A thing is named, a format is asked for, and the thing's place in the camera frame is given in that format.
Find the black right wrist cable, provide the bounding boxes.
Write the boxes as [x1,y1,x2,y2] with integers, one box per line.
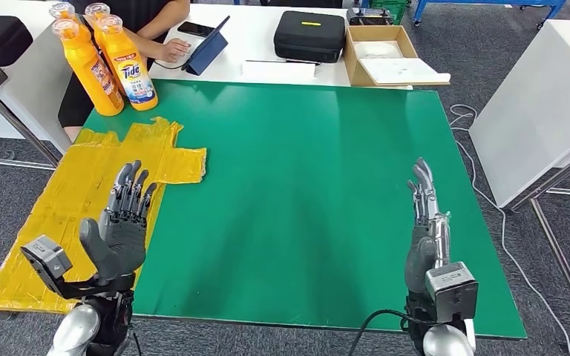
[347,308,433,356]

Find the black device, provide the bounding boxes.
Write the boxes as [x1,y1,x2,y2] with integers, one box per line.
[347,7,394,27]

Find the white paper sheet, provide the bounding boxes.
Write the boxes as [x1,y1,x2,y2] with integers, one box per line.
[241,61,318,81]

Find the black charger cable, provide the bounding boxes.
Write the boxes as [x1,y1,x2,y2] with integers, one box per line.
[154,59,188,71]

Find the black smartphone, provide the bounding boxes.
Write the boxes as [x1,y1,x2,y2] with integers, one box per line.
[177,21,217,39]

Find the white round foam insert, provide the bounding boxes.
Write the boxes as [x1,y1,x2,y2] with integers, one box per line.
[354,42,405,60]

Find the white floor cable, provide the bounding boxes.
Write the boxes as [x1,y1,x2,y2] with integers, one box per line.
[449,104,570,356]

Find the white side table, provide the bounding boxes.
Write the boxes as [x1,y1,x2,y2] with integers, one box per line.
[0,0,74,154]

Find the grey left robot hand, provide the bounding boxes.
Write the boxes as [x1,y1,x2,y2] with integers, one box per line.
[79,159,159,286]

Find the person's left hand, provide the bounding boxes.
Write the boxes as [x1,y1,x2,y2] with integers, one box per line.
[159,38,192,64]

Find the blue tablet case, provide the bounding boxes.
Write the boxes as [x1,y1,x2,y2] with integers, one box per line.
[183,16,231,76]

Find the white desk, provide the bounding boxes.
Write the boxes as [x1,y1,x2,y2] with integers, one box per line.
[149,4,414,91]

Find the orange detergent bottle clear cap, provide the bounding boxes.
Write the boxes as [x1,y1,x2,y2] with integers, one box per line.
[96,14,159,112]
[84,2,125,94]
[51,19,125,117]
[48,1,94,45]

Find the thin black pen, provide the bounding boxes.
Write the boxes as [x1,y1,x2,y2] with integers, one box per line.
[245,59,323,66]

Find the green plastic crate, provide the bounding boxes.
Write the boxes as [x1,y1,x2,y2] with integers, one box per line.
[369,0,410,24]

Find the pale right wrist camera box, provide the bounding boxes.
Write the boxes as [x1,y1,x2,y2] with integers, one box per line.
[425,261,479,324]

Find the black left wrist camera bracket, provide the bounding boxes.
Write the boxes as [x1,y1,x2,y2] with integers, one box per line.
[34,265,136,300]

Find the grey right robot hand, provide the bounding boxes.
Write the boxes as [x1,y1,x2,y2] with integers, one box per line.
[404,156,452,296]

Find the black case yellow label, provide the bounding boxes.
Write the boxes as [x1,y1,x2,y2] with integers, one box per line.
[272,10,347,64]

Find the cardboard box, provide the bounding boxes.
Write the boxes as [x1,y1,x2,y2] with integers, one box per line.
[343,25,419,88]

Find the person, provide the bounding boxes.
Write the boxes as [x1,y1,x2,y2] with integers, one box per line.
[57,0,191,143]

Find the blue metal rack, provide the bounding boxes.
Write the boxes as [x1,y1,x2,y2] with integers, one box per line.
[413,0,570,27]

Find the yellow plastic sheet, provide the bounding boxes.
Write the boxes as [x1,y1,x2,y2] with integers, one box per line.
[0,116,209,314]

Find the white foam sheet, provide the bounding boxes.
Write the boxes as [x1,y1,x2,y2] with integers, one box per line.
[360,58,452,87]

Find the white table metal legs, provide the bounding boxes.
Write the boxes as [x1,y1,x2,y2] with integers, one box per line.
[469,19,570,345]

